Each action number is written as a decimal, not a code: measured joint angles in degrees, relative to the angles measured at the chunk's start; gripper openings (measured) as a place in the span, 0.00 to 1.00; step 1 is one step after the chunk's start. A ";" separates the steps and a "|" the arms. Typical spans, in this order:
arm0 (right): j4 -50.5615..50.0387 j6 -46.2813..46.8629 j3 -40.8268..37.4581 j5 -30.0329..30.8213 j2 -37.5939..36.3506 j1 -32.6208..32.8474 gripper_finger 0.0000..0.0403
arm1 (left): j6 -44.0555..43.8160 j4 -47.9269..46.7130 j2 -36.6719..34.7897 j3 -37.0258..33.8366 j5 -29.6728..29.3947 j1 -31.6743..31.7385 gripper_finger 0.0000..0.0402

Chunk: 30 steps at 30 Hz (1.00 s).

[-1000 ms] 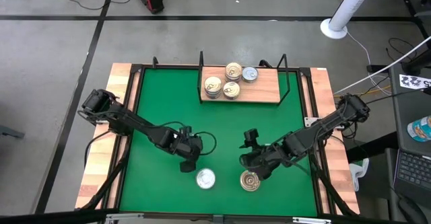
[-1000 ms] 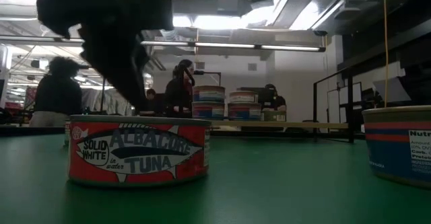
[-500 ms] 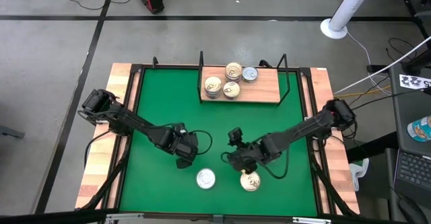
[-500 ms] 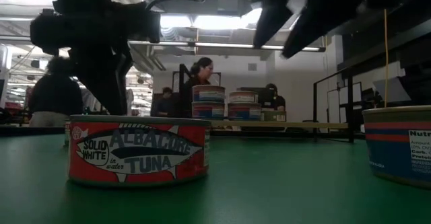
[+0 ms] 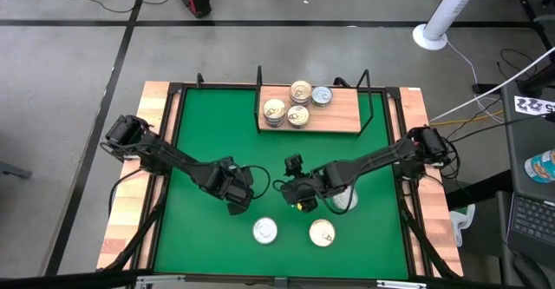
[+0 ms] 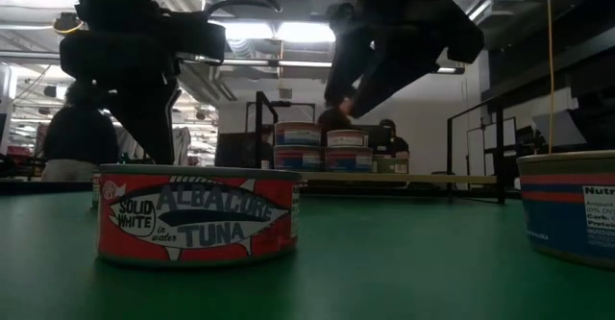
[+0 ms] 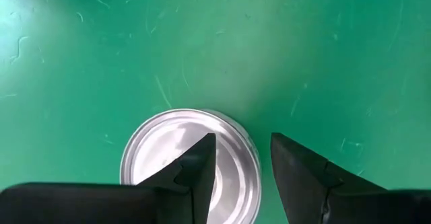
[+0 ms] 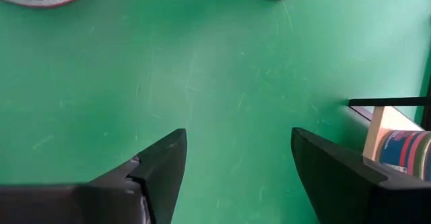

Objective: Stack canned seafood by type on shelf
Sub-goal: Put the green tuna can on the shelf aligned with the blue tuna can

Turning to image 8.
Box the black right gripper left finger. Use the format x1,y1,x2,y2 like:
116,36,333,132
0,128,188,224

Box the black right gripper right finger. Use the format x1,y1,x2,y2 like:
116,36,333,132
290,126,431,224

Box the blue red-banded seafood can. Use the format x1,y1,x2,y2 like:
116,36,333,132
375,128,431,182

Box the wooden shelf board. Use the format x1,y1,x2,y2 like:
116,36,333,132
350,105,425,163

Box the green table mat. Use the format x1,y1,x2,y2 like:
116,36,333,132
0,0,431,224

